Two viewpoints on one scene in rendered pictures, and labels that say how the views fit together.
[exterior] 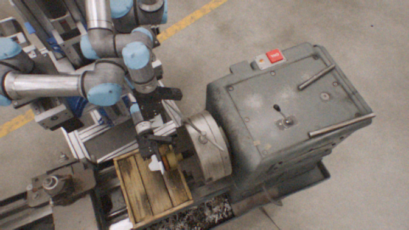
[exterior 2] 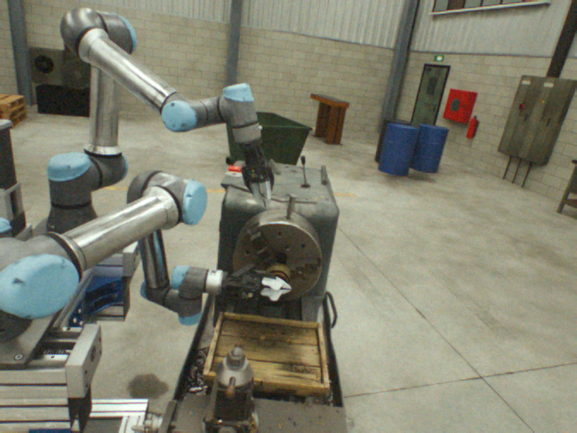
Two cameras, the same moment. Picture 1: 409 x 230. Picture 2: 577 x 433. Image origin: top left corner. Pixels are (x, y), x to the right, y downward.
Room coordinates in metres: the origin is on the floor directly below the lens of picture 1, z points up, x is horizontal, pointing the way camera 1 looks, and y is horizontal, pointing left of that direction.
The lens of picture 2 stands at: (-0.03, 1.19, 1.74)
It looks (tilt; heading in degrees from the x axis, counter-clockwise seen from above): 22 degrees down; 292
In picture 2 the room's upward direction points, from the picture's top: 8 degrees clockwise
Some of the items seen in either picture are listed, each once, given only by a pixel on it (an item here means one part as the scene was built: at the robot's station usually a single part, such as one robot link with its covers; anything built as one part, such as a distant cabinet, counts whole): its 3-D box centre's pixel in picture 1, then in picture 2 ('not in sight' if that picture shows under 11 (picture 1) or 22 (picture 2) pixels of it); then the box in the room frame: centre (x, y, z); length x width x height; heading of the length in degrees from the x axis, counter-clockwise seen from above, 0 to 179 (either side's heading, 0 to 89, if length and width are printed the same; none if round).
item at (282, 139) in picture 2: not in sight; (262, 144); (2.77, -4.51, 0.43); 1.34 x 0.94 x 0.85; 143
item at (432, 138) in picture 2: not in sight; (428, 148); (0.43, -7.35, 0.44); 0.59 x 0.59 x 0.88
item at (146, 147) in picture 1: (148, 145); (241, 286); (0.45, 0.26, 1.08); 0.12 x 0.09 x 0.08; 23
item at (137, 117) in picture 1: (140, 115); (191, 279); (0.60, 0.31, 1.08); 0.11 x 0.08 x 0.09; 23
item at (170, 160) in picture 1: (172, 160); (276, 278); (0.38, 0.14, 1.08); 0.09 x 0.09 x 0.09; 24
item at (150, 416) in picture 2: (63, 156); (147, 423); (0.44, 0.68, 0.95); 0.07 x 0.04 x 0.04; 24
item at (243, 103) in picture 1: (276, 115); (276, 219); (0.62, -0.36, 1.06); 0.59 x 0.48 x 0.39; 114
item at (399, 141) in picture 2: not in sight; (397, 149); (0.92, -6.54, 0.44); 0.59 x 0.59 x 0.88
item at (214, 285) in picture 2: (144, 129); (215, 281); (0.53, 0.28, 1.08); 0.08 x 0.05 x 0.08; 113
